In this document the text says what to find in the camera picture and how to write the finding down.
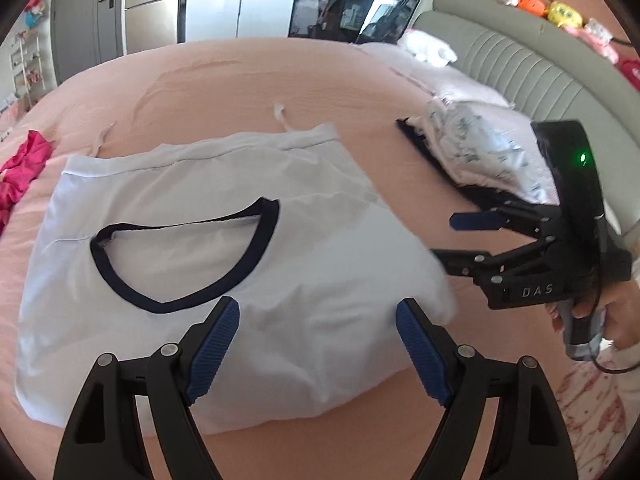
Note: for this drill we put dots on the magenta garment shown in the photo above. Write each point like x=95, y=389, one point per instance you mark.
x=22, y=175

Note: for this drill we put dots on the grey padded headboard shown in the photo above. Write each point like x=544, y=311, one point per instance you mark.
x=540, y=65

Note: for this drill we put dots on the person's right leg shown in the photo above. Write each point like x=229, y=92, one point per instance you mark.
x=595, y=420

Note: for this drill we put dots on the white t-shirt with navy trim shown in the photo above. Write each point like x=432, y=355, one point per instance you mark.
x=310, y=270

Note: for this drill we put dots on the white plush toy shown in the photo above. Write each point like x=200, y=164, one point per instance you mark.
x=427, y=47

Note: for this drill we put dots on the black glass cabinet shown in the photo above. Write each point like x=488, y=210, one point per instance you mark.
x=340, y=0

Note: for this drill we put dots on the silver fridge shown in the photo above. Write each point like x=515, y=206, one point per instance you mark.
x=152, y=5

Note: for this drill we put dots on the white wardrobe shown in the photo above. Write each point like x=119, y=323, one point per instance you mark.
x=235, y=0

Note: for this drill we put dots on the person's right hand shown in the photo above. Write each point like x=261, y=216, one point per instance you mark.
x=622, y=310

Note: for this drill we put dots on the pink and white plush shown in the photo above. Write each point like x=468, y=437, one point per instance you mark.
x=597, y=37

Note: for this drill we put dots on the red and blue bird plush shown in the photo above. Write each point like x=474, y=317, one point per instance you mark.
x=35, y=12

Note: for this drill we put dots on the white patterned folded garment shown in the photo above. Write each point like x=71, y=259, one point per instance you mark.
x=495, y=150

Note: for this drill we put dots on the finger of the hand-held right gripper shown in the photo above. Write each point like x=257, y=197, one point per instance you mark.
x=465, y=262
x=480, y=220

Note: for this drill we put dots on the grey door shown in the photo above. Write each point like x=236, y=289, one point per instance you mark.
x=85, y=20

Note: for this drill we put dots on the pink pillow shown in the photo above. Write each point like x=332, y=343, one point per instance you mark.
x=450, y=80

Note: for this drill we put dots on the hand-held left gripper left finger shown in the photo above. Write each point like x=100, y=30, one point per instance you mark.
x=215, y=350

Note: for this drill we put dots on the black oval mirror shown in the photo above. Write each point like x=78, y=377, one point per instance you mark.
x=390, y=15

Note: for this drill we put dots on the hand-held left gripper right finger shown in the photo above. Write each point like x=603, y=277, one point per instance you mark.
x=420, y=350

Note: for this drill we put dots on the orange plush toy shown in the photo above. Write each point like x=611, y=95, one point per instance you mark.
x=527, y=5

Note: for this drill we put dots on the bed with pink sheet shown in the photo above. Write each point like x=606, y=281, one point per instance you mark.
x=390, y=110

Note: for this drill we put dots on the white shelf rack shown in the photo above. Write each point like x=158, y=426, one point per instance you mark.
x=25, y=67

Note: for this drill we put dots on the yellow plush toy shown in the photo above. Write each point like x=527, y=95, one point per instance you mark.
x=564, y=15

